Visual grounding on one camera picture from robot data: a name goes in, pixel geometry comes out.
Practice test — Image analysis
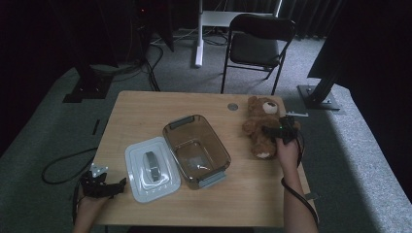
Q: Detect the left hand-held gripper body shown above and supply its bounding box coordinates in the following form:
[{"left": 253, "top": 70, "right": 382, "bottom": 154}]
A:
[{"left": 80, "top": 163, "right": 113, "bottom": 199}]

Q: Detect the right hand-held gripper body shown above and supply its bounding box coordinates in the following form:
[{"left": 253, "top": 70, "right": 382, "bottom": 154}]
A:
[{"left": 276, "top": 111, "right": 309, "bottom": 145}]

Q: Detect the brown teddy bear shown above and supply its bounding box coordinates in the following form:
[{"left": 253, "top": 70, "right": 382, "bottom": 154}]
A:
[{"left": 242, "top": 95, "right": 300, "bottom": 159}]

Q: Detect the white lid with grey handle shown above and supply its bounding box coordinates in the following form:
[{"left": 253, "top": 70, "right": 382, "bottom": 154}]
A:
[{"left": 124, "top": 136, "right": 183, "bottom": 204}]

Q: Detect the brown transparent storage box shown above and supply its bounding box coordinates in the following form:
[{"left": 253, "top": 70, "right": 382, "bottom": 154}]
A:
[{"left": 162, "top": 114, "right": 232, "bottom": 190}]

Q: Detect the person's left hand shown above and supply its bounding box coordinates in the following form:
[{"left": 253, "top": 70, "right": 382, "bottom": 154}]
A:
[{"left": 77, "top": 195, "right": 110, "bottom": 217}]

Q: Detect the person's right hand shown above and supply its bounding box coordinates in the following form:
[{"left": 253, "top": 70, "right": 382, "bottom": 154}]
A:
[{"left": 275, "top": 139, "right": 300, "bottom": 178}]

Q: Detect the black metal stand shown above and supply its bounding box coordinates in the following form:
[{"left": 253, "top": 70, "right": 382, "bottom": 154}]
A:
[
  {"left": 62, "top": 62, "right": 115, "bottom": 104},
  {"left": 297, "top": 69, "right": 341, "bottom": 111}
]

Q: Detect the black folding chair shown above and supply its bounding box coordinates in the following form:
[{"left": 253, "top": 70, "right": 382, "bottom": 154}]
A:
[{"left": 221, "top": 13, "right": 297, "bottom": 96}]

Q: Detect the black computer tower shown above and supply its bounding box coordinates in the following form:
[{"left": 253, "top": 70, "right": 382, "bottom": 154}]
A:
[{"left": 129, "top": 0, "right": 154, "bottom": 62}]

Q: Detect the left hand-held gripper cable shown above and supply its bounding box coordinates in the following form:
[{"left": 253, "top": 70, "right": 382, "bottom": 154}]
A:
[{"left": 71, "top": 179, "right": 86, "bottom": 225}]

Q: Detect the hand-held gripper cable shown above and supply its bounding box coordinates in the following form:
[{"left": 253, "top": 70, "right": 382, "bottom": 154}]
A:
[
  {"left": 280, "top": 129, "right": 320, "bottom": 227},
  {"left": 71, "top": 179, "right": 86, "bottom": 225}
]

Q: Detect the black floor cable loop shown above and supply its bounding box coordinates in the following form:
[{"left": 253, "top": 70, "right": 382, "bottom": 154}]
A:
[{"left": 42, "top": 147, "right": 99, "bottom": 185}]

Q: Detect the right hand-held gripper cable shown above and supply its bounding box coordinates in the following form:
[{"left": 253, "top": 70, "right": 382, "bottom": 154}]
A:
[{"left": 280, "top": 129, "right": 320, "bottom": 227}]

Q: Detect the black cable bundle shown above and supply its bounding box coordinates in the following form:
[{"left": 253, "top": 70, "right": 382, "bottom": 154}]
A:
[{"left": 140, "top": 42, "right": 164, "bottom": 92}]

